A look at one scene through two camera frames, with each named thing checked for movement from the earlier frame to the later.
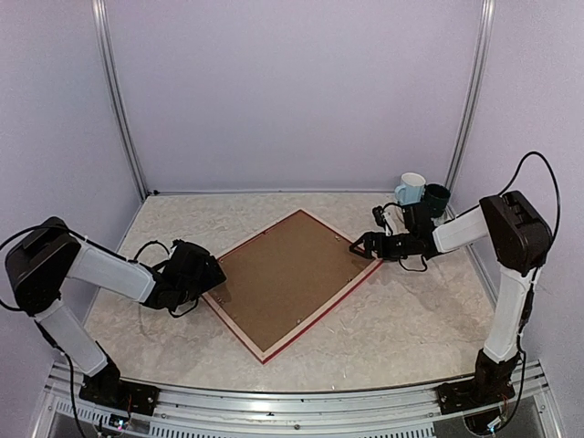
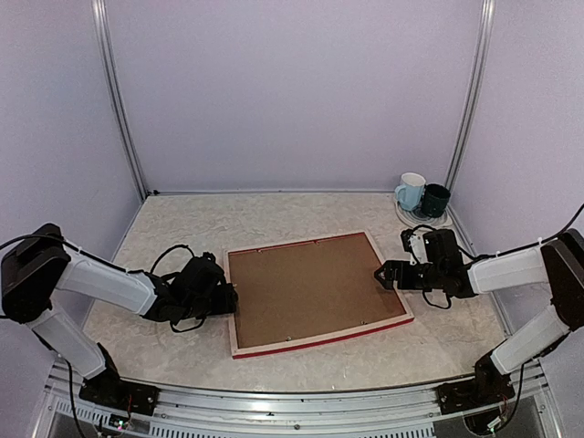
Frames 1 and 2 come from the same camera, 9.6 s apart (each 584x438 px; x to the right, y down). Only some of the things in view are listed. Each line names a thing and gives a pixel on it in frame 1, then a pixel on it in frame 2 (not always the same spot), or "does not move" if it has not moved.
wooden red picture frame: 282,279 → 318,338
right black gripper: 369,237 → 391,266
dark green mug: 436,198 does not move
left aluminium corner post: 100,12 does not move
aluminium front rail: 62,411 does not move
